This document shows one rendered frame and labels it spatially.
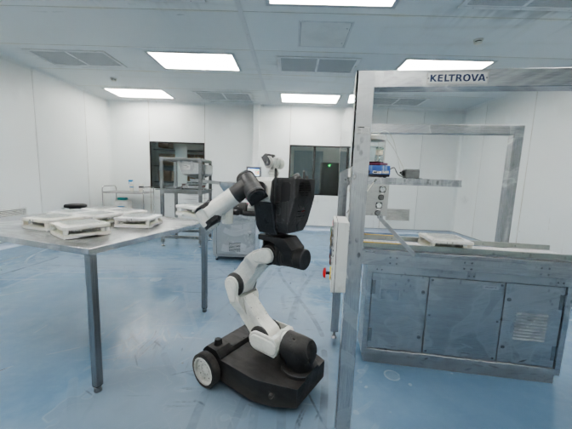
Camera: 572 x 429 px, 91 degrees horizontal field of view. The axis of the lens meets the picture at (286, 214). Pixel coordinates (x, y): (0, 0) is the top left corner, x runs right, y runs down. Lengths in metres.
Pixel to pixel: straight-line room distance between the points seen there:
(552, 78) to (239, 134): 6.17
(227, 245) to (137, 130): 4.45
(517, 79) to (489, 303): 1.38
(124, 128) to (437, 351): 7.40
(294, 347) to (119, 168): 6.89
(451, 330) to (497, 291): 0.37
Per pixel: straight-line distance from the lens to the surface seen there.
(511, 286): 2.25
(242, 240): 4.10
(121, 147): 7.93
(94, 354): 1.99
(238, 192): 1.36
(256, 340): 1.77
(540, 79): 1.34
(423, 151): 7.45
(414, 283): 2.03
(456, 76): 1.23
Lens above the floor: 1.22
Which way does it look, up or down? 7 degrees down
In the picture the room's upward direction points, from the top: 2 degrees clockwise
